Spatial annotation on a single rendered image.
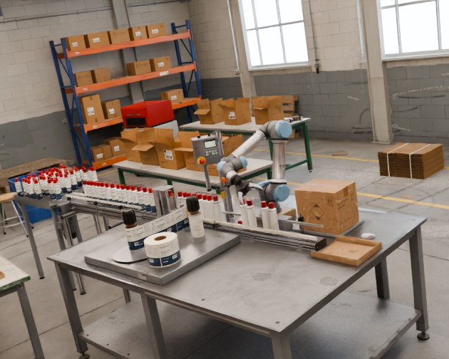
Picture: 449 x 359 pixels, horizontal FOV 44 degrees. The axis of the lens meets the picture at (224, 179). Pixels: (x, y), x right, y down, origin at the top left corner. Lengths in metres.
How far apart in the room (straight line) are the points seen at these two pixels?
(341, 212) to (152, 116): 6.06
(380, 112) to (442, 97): 1.09
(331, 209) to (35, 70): 8.50
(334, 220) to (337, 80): 6.63
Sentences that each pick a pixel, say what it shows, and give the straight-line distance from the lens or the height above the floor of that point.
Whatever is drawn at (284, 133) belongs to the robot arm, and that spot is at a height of 1.44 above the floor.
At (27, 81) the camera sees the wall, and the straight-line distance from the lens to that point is 11.14.
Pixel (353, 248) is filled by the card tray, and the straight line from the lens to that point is 3.32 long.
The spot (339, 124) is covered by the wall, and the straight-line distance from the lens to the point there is 10.09.
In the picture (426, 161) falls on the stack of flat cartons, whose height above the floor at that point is 0.21.
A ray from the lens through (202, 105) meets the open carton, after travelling 9.11.
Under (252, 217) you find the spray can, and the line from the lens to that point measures 3.61.
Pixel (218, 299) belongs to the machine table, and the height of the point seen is 0.83.
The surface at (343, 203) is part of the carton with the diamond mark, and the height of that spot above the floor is 1.03.
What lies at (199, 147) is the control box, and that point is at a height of 1.42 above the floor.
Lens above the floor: 2.14
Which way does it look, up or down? 15 degrees down
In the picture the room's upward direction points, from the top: 10 degrees counter-clockwise
